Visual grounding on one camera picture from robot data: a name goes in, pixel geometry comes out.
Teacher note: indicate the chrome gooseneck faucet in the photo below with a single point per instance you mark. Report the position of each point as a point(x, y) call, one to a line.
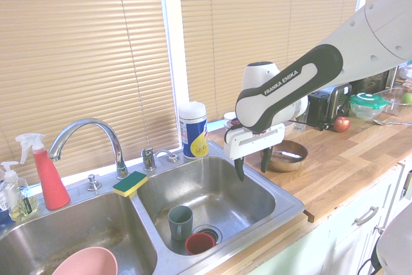
point(109, 133)

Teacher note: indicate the red apple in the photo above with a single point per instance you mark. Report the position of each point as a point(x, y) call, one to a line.
point(341, 124)

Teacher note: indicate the grey green mug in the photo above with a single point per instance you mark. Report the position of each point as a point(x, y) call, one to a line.
point(180, 221)

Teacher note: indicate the pink plastic bowl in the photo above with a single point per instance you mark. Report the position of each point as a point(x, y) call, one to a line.
point(87, 262)

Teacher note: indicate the pale green kitchen cabinet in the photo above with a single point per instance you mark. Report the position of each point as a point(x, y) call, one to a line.
point(338, 249)

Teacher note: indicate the stainless steel double sink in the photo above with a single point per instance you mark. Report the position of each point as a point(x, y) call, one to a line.
point(209, 191)

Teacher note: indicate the chrome curved sink spout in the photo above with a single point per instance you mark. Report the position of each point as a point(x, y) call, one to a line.
point(170, 156)

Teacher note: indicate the green apple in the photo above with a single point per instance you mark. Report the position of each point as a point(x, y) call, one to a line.
point(407, 98)

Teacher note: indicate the red plastic cup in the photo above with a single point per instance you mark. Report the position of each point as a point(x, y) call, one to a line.
point(199, 242)

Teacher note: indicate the brown wooden bowl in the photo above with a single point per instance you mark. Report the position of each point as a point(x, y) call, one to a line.
point(289, 164)

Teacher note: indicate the blue liquid bottle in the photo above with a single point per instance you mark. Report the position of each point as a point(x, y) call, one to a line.
point(3, 217)

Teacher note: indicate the wide tan window blind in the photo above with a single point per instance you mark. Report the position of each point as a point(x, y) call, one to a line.
point(80, 62)

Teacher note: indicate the clear glass dish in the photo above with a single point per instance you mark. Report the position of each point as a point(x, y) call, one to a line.
point(394, 107)

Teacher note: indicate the white ceramic mug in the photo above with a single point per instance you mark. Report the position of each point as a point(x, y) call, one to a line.
point(229, 117)

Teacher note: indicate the chrome sink knob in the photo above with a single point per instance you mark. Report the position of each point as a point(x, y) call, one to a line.
point(93, 183)

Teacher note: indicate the chrome sink sprayer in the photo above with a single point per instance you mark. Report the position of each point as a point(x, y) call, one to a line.
point(149, 159)

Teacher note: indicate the white blue wipes canister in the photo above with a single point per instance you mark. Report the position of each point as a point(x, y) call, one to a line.
point(193, 133)

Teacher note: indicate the metal sink drain strainer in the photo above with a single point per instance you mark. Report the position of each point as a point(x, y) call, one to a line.
point(214, 231)

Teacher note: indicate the yellow green sponge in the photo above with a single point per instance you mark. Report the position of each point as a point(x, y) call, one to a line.
point(128, 183)

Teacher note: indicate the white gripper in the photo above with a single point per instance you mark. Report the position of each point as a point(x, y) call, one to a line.
point(251, 141)

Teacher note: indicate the black toaster oven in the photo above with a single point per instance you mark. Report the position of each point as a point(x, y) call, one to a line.
point(373, 83)

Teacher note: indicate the medium tan window blind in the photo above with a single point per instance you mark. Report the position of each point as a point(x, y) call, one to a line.
point(241, 30)

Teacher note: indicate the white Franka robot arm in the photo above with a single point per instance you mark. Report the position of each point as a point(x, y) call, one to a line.
point(370, 30)

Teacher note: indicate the clear soap pump bottle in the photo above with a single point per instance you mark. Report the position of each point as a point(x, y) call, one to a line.
point(19, 204)

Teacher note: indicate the red spray bottle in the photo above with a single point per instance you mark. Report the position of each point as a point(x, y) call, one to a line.
point(50, 181)

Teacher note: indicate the black silver toaster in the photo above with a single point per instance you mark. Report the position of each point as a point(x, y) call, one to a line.
point(331, 104)

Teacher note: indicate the clear drinking glass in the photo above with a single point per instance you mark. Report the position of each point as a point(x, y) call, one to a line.
point(302, 120)

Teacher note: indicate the green lidded glass container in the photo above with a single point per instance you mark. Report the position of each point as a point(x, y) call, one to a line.
point(367, 104)

